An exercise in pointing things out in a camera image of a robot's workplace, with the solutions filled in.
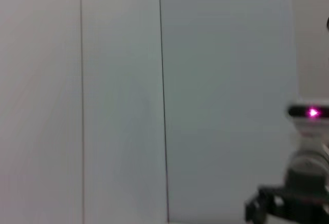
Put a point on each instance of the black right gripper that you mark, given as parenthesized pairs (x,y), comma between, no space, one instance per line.
(303,198)

